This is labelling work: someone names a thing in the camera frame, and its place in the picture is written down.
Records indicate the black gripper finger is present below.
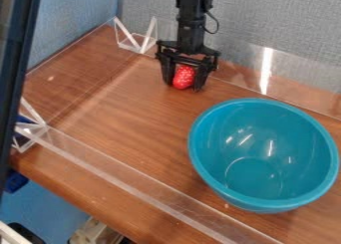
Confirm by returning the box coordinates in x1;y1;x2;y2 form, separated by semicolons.
161;56;175;86
193;65;209;92

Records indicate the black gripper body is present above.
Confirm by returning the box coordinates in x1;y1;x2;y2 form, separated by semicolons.
157;39;221;72

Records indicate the red strawberry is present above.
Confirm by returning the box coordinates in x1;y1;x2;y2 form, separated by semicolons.
173;66;195;90

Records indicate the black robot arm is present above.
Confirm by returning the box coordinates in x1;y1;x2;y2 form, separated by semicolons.
157;0;221;92

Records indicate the blue plastic bowl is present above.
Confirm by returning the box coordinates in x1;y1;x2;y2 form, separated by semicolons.
187;98;340;214

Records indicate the clear acrylic back barrier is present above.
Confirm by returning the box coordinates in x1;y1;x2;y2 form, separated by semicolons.
146;16;341;122

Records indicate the clear acrylic barrier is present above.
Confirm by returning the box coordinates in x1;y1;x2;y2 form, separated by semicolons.
17;16;151;125
146;16;341;122
15;123;282;244

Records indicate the clear acrylic left barrier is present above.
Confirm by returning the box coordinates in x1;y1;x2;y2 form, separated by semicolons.
17;16;151;125

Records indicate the clear acrylic front barrier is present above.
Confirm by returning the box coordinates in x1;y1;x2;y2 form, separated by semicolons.
15;123;282;244

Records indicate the blue clamp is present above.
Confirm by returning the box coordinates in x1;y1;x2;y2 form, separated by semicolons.
4;115;33;194

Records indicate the grey box under table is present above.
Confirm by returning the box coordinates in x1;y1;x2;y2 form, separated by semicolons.
68;217;134;244

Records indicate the white black object below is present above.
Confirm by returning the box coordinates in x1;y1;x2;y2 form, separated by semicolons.
0;221;46;244

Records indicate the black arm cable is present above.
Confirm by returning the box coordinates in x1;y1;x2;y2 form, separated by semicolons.
202;9;221;35

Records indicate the dark blue frame post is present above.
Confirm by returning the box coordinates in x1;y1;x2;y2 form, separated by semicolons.
0;0;41;201

